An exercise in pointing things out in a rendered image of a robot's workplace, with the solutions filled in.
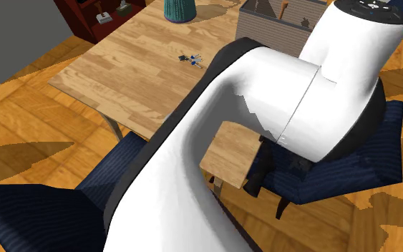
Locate dark red shelf unit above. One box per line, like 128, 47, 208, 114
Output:
53, 0, 147, 45

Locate grey striped open box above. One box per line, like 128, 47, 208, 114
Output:
235, 0, 329, 59

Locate keyring with blue keys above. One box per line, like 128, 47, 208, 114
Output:
178, 53, 205, 70

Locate brown wooden tool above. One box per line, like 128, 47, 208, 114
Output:
278, 0, 290, 20

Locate teal ribbed vase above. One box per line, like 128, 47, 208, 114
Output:
163, 0, 198, 24

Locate light wooden table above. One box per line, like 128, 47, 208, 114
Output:
47, 0, 263, 196

